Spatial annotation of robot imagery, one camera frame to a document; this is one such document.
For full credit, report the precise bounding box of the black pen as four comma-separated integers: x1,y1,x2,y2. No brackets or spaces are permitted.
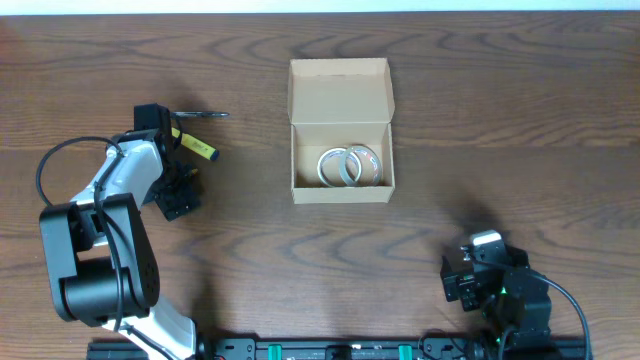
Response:
170,111,230,119

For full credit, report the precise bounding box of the yellow highlighter marker black cap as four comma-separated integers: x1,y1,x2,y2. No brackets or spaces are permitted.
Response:
172,128,220,161

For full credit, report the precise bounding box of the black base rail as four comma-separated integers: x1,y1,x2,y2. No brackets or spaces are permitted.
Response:
85,337,587,360

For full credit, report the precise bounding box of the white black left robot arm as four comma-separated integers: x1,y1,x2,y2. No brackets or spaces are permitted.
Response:
39,103,215,359

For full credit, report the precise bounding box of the open cardboard box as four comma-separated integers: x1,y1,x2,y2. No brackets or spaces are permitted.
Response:
288,58,396,204

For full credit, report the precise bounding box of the white tape roll purple print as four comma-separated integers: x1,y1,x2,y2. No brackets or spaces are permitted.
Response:
316,147,358,188

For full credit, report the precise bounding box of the clear brown packing tape roll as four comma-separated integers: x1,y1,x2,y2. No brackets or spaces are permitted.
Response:
339,145,383,187

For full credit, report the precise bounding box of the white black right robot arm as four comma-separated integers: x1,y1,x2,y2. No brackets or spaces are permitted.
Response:
440,242,552,352

